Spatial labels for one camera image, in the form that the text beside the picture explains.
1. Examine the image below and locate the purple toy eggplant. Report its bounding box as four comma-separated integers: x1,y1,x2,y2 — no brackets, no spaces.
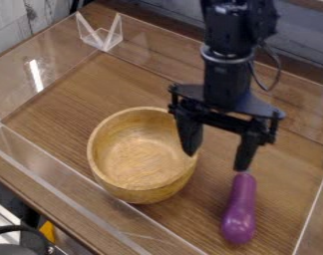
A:
221,172,257,244

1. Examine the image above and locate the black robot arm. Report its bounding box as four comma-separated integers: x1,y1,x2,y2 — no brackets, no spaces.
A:
168,0,286,171

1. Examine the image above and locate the yellow black device corner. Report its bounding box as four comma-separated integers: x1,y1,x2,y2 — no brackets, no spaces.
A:
37,219,69,255

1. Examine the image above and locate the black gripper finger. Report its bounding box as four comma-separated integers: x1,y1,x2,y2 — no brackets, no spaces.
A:
233,130,260,171
175,113,203,156

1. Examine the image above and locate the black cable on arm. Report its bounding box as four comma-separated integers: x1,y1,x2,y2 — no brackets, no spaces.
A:
248,41,283,93

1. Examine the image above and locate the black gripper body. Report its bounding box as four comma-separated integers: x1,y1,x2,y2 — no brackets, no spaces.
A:
168,84,286,145

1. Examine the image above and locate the clear acrylic front wall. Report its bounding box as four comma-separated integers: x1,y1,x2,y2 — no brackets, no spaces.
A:
0,123,205,255

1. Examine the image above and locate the clear acrylic corner bracket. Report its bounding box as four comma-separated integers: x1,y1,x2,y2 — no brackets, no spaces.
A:
76,13,124,52

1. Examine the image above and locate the brown wooden bowl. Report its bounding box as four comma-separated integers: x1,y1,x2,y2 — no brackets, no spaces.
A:
88,107,199,204

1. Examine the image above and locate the black cable lower left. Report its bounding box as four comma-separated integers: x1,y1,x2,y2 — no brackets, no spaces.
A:
0,224,50,255

